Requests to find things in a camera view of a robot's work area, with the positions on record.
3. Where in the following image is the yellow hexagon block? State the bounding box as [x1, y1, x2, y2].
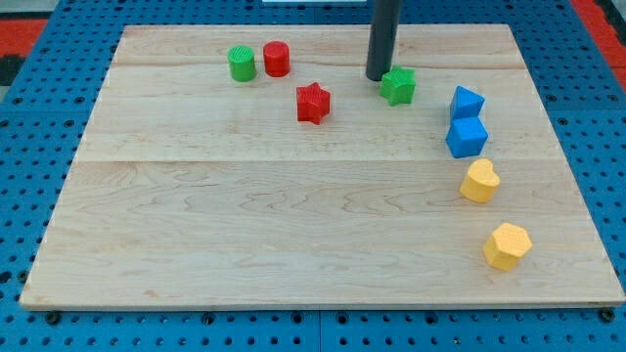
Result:
[483, 223, 532, 272]

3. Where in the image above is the green cylinder block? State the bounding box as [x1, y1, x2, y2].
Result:
[227, 45, 256, 82]

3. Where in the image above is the green star block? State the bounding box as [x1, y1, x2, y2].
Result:
[380, 66, 417, 106]

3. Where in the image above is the blue cube block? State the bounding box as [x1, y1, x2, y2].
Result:
[446, 116, 488, 158]

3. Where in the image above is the yellow heart block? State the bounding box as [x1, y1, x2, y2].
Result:
[460, 158, 501, 203]

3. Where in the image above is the light wooden board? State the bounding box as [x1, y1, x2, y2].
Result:
[20, 24, 625, 311]

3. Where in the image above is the blue triangle block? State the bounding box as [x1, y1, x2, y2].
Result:
[449, 86, 485, 120]

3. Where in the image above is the red star block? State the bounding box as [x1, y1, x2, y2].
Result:
[296, 82, 331, 125]

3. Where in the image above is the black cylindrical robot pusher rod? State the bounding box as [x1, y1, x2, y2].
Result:
[366, 0, 402, 81]

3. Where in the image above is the red cylinder block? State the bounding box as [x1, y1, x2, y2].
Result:
[263, 41, 291, 77]

